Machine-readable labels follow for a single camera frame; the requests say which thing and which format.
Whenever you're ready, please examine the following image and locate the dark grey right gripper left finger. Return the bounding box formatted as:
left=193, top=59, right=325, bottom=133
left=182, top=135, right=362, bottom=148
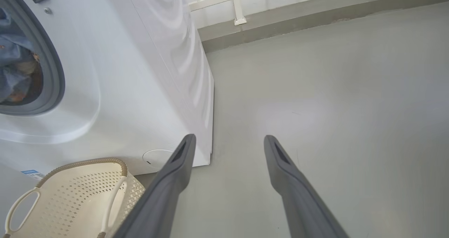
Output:
left=114, top=134, right=197, bottom=238

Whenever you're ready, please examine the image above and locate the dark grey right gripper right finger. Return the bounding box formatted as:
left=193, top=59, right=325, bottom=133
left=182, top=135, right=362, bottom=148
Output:
left=264, top=135, right=349, bottom=238

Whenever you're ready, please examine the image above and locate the blue cartoon print garment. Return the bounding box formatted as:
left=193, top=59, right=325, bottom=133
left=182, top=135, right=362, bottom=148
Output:
left=0, top=8, right=35, bottom=68
left=0, top=61, right=40, bottom=103

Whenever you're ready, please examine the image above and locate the white front-load washing machine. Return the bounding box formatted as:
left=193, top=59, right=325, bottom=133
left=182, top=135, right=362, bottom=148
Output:
left=0, top=0, right=215, bottom=182

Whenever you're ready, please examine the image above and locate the cream perforated laundry basket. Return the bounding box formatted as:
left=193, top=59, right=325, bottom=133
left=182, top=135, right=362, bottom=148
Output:
left=0, top=157, right=146, bottom=238

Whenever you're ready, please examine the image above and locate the blue energy label sticker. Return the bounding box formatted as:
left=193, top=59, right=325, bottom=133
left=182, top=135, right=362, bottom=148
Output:
left=20, top=169, right=45, bottom=180

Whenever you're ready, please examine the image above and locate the white railing frame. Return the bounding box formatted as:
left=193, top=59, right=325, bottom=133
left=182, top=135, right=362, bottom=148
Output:
left=189, top=0, right=283, bottom=26

